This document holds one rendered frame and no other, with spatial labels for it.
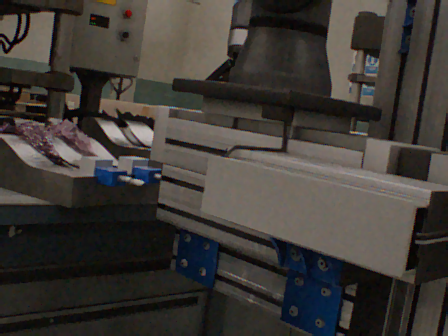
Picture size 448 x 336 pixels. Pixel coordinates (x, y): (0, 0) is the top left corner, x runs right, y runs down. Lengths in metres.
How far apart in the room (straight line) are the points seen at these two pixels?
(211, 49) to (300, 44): 9.40
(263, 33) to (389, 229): 0.38
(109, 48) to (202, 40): 8.26
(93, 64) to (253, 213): 1.56
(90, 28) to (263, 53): 1.38
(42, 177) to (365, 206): 0.66
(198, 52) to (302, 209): 9.85
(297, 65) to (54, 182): 0.48
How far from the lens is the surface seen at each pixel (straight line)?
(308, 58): 0.80
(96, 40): 2.14
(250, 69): 0.80
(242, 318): 1.54
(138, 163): 1.15
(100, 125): 1.48
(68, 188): 1.01
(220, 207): 0.66
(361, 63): 5.45
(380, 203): 0.54
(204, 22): 10.44
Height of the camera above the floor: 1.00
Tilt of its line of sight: 6 degrees down
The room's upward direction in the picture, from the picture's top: 8 degrees clockwise
